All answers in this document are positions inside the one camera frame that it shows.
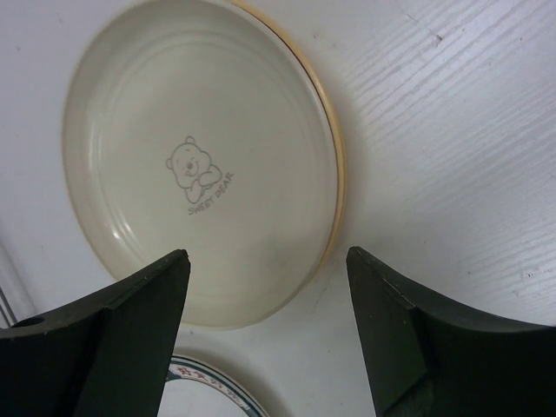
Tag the aluminium table rail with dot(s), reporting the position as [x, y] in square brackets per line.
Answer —
[14, 303]

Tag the yellow plate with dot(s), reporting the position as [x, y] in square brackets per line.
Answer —
[334, 128]

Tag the cream white plate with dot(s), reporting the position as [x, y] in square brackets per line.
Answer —
[189, 124]

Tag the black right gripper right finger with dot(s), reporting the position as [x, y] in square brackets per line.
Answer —
[428, 355]

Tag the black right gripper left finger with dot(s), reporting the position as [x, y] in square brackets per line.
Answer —
[106, 354]

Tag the white bowl green band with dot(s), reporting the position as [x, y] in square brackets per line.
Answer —
[195, 388]

